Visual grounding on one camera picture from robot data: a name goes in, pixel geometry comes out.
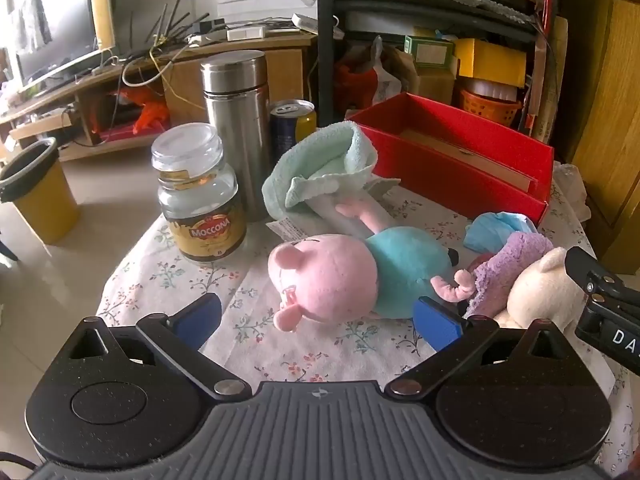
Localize clear plastic bag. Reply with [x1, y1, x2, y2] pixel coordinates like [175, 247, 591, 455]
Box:
[551, 160, 593, 221]

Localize light green towel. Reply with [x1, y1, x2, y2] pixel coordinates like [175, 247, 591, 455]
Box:
[262, 122, 403, 223]

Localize wooden television stand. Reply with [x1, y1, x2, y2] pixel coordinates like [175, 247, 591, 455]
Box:
[0, 30, 321, 163]

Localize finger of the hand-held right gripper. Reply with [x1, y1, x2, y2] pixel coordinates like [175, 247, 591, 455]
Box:
[565, 246, 640, 307]

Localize blue and yellow drink can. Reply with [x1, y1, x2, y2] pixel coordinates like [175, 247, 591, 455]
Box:
[270, 99, 317, 166]

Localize pink pig plush toy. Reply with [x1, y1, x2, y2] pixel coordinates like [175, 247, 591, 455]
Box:
[267, 195, 481, 333]

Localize floral tablecloth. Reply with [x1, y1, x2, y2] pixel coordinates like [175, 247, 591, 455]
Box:
[95, 162, 640, 476]

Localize yellow box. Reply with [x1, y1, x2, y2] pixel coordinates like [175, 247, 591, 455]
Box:
[452, 37, 528, 88]

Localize black antenna router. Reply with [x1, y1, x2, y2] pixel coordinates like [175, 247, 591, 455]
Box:
[144, 0, 226, 43]

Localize orange plastic basket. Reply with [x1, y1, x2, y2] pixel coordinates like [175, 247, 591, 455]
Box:
[460, 87, 523, 128]

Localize blue face mask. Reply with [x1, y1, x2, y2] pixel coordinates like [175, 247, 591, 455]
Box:
[462, 212, 538, 252]

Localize wooden cabinet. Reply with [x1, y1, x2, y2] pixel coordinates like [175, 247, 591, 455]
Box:
[555, 0, 640, 276]

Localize leaning cardboard sheet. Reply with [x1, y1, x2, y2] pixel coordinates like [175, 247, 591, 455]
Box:
[529, 15, 569, 147]

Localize cream teddy bear plush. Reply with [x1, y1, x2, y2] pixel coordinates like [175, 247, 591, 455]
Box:
[492, 247, 588, 333]

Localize purple towel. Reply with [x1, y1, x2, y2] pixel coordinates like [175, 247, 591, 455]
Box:
[462, 232, 553, 318]

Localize stainless steel thermos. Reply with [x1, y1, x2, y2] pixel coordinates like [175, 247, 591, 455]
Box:
[201, 50, 273, 223]

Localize brown cardboard box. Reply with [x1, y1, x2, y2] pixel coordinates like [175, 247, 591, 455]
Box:
[395, 52, 458, 106]

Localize glass coffee jar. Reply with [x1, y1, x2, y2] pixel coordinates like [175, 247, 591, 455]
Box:
[151, 122, 247, 264]

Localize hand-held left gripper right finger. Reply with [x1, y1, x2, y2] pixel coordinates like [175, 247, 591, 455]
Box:
[384, 296, 573, 403]

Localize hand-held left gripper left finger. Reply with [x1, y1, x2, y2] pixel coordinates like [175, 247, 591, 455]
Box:
[69, 293, 253, 403]

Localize black metal shelf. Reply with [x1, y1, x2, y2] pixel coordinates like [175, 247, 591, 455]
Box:
[317, 0, 566, 128]

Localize yellow trash bin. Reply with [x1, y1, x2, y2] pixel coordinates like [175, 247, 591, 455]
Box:
[0, 137, 81, 246]

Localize green box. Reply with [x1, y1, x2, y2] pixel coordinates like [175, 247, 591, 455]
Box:
[404, 35, 456, 68]

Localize red cardboard box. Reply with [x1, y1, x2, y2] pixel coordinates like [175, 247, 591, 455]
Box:
[345, 92, 556, 226]

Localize red and white plastic bag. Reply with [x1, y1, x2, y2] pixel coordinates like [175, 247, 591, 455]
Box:
[334, 35, 401, 111]

